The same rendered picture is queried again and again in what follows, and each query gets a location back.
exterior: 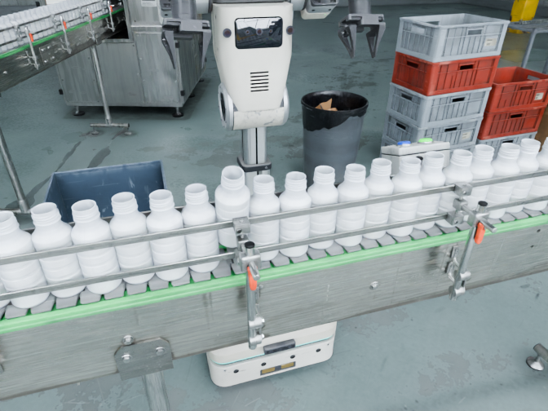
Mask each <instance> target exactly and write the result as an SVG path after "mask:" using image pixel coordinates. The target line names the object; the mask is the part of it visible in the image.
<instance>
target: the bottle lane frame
mask: <svg viewBox="0 0 548 411"><path fill-rule="evenodd" d="M499 220H500V219H499ZM500 221H501V220H500ZM493 226H495V227H496V228H497V232H495V233H491V232H490V231H489V230H488V229H486V231H485V234H484V237H483V240H482V241H481V243H480V244H476V243H475V244H474V247H473V250H472V253H471V257H470V260H469V263H468V265H467V268H466V269H468V270H469V272H470V274H471V277H470V279H469V280H466V284H465V287H464V288H465V290H469V289H475V288H479V287H482V286H486V285H492V284H496V283H499V282H503V281H509V280H513V279H516V278H520V277H523V276H530V275H533V274H537V273H540V272H547V271H548V214H543V213H541V215H539V216H535V217H530V216H528V218H526V219H516V218H515V220H514V221H510V222H505V223H504V222H502V221H501V223H498V224H494V225H493ZM469 231H470V229H468V230H464V231H460V230H459V229H457V232H451V233H447V234H446V233H444V232H442V235H438V236H428V235H427V234H426V238H422V239H417V240H414V239H413V238H412V237H410V238H411V241H406V242H401V243H398V242H397V241H395V240H394V239H393V240H394V241H395V244H392V245H385V246H381V245H380V244H379V243H378V247H376V248H372V249H367V250H366V249H364V248H363V247H362V246H360V247H361V250H359V251H355V252H351V253H348V252H346V251H345V249H343V251H344V254H338V255H334V256H330V255H329V254H328V253H327V252H325V253H326V257H325V258H321V259H311V258H310V257H309V256H307V257H308V260H307V261H304V262H300V263H293V262H292V260H291V259H289V264H288V265H284V266H279V267H275V266H274V265H273V264H272V263H270V264H271V267H270V268H267V269H263V270H259V275H260V276H261V278H260V280H258V281H257V286H258V287H259V299H257V301H256V303H258V304H259V315H260V316H261V317H263V319H264V323H262V327H261V329H262V334H263V335H264V338H270V337H273V336H277V335H280V334H287V333H290V332H294V331H297V330H301V329H307V328H311V327H314V326H318V325H324V324H328V323H331V322H335V321H339V320H345V319H348V318H352V317H356V316H362V315H365V314H369V313H373V312H379V311H382V310H387V309H390V308H393V307H399V306H404V305H407V304H410V303H416V302H421V301H424V300H428V299H431V298H438V297H441V296H445V295H448V294H449V286H451V285H453V283H452V281H451V280H450V279H449V277H448V273H445V272H446V269H447V266H448V263H449V262H452V261H453V258H450V255H451V252H452V249H453V246H456V245H460V246H461V248H460V250H459V253H458V256H457V262H458V263H460V259H461V256H462V252H463V250H464V246H465V244H466V239H467V236H468V233H469ZM246 318H247V302H246V279H245V273H241V274H235V272H234V271H233V270H231V275H230V276H225V277H221V278H214V275H213V274H210V280H207V281H200V282H194V281H193V279H192V278H190V283H189V284H186V285H179V286H175V287H174V286H173V285H172V284H171V282H169V285H168V288H166V289H158V290H154V291H151V290H150V288H149V286H147V289H146V292H145V293H141V294H133V295H128V293H127V290H125V292H124V295H123V296H122V297H120V298H112V299H108V300H106V299H105V298H104V295H103V294H102V296H101V299H100V300H99V301H98V302H94V303H87V304H81V300H80V299H78V301H77V305H76V306H74V307H66V308H61V309H57V308H56V303H54V306H53V308H52V309H51V310H50V311H48V312H40V313H36V314H32V313H31V308H30V309H29V310H28V312H27V314H26V315H25V316H20V317H16V318H11V319H6V318H5V312H4V314H3V316H2V318H1V320H0V365H1V366H2V369H3V373H0V401H4V400H9V399H13V398H16V397H21V396H26V395H30V394H33V393H37V392H41V391H47V390H50V389H54V388H58V387H64V386H67V385H71V384H75V383H79V382H85V381H88V380H92V379H96V378H102V377H105V376H109V375H113V374H116V373H119V371H118V368H117V363H116V360H115V357H114V353H115V352H116V351H117V349H118V348H119V347H120V346H121V345H129V344H131V343H136V342H140V341H143V340H148V339H151V338H158V337H161V338H164V339H165V340H167V341H169V343H170V351H171V356H172V360H177V359H181V358H184V357H188V356H194V355H198V354H201V353H205V352H208V351H215V350H218V349H222V348H225V347H232V346H236V345H239V344H242V343H247V342H248V338H247V333H248V325H247V319H246Z"/></svg>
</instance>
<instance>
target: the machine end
mask: <svg viewBox="0 0 548 411"><path fill-rule="evenodd" d="M122 2H123V3H122V4H123V5H124V11H125V16H126V25H127V28H126V29H123V30H122V31H120V32H118V33H115V34H114V35H112V36H110V37H108V38H106V39H104V40H103V41H102V43H101V44H99V45H98V46H96V49H97V53H98V57H99V64H100V68H101V73H102V77H103V81H104V88H105V92H106V96H107V101H108V106H142V107H175V108H176V113H173V114H172V116H173V117H183V113H180V112H179V107H183V105H184V104H185V102H186V100H187V99H188V98H192V97H195V94H192V90H193V89H194V87H195V86H196V84H197V83H198V82H203V81H204V79H203V78H201V76H202V75H203V73H204V72H205V70H206V62H207V58H205V64H204V68H203V69H201V62H200V54H199V45H198V41H199V40H200V34H193V35H192V37H193V39H192V40H190V41H189V40H174V42H175V59H176V69H174V67H173V64H172V62H171V59H170V56H169V55H168V53H167V51H166V49H165V47H164V46H163V44H162V42H161V26H162V24H161V22H160V20H159V14H158V8H157V0H123V1H122ZM55 68H56V72H57V75H58V78H59V82H60V87H61V88H60V89H59V92H60V95H63V97H64V102H65V103H66V105H68V106H74V107H76V110H77V111H76V112H74V113H73V115H74V116H82V115H84V114H85V112H84V111H80V110H79V106H103V103H102V99H101V94H100V90H99V83H98V79H97V76H96V71H95V65H94V60H93V56H92V53H91V47H88V48H87V49H85V50H84V51H81V52H79V53H77V54H76V55H73V56H71V57H69V58H67V59H66V60H64V61H62V62H60V63H58V64H56V65H55Z"/></svg>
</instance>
